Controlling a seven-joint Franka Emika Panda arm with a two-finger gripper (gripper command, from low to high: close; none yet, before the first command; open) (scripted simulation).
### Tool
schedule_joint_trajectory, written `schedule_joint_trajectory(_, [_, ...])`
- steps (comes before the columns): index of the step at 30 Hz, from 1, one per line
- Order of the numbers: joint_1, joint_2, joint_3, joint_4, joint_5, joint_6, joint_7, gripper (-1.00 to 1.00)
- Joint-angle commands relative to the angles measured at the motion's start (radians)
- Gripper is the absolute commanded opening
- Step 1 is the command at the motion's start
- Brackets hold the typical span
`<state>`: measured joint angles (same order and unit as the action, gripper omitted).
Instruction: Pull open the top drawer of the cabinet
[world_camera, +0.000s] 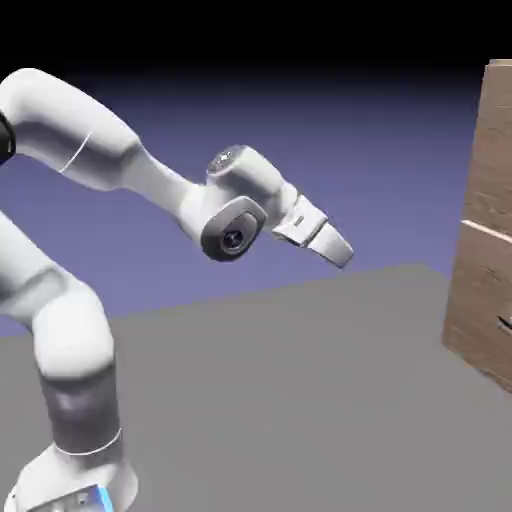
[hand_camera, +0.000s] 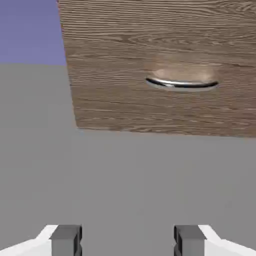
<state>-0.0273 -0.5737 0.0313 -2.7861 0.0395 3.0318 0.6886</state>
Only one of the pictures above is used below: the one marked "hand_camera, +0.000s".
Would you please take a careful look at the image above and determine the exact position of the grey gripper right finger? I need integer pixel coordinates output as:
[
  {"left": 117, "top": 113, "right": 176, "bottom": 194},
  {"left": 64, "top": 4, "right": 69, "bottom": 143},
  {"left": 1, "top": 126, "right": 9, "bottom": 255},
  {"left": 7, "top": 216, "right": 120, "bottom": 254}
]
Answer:
[{"left": 173, "top": 224, "right": 256, "bottom": 256}]

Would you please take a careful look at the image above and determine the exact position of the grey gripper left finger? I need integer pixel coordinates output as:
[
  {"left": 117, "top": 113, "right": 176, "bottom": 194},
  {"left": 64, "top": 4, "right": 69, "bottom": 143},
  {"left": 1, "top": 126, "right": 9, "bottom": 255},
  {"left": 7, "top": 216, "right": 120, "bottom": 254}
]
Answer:
[{"left": 0, "top": 224, "right": 83, "bottom": 256}]

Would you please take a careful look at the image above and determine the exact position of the wooden drawer front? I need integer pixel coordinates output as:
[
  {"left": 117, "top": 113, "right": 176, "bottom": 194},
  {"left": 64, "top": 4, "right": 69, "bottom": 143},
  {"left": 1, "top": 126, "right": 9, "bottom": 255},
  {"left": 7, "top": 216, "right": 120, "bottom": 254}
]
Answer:
[{"left": 57, "top": 0, "right": 256, "bottom": 138}]

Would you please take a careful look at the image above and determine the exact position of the wooden cabinet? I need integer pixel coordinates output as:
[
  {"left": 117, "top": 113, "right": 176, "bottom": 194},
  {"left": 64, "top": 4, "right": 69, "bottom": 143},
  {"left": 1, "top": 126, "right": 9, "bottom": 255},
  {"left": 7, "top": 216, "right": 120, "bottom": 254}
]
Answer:
[{"left": 56, "top": 0, "right": 256, "bottom": 138}]

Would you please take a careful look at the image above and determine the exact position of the curved silver drawer handle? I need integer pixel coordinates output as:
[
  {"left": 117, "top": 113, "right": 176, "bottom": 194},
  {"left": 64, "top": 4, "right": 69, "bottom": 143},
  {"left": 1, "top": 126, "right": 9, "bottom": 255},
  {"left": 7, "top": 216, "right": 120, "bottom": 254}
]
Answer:
[{"left": 145, "top": 76, "right": 219, "bottom": 93}]

